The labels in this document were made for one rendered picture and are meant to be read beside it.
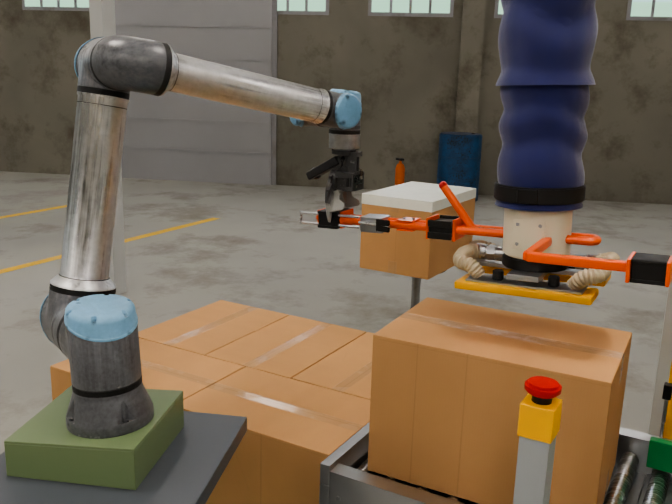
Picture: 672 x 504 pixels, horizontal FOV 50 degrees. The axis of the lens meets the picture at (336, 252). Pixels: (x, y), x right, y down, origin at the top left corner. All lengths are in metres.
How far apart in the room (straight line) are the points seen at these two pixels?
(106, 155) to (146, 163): 9.82
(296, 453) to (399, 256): 1.74
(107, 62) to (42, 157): 10.73
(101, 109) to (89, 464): 0.77
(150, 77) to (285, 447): 1.17
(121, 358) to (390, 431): 0.77
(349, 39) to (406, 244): 7.24
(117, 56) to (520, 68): 0.92
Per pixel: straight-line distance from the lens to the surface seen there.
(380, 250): 3.80
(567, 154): 1.85
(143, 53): 1.64
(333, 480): 2.01
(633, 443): 2.39
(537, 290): 1.84
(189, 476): 1.69
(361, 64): 10.70
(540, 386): 1.47
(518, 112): 1.84
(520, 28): 1.83
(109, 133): 1.75
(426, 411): 1.95
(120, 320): 1.62
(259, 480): 2.38
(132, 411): 1.68
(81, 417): 1.69
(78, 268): 1.77
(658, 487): 2.25
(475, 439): 1.93
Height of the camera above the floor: 1.61
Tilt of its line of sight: 14 degrees down
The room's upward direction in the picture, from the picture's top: 2 degrees clockwise
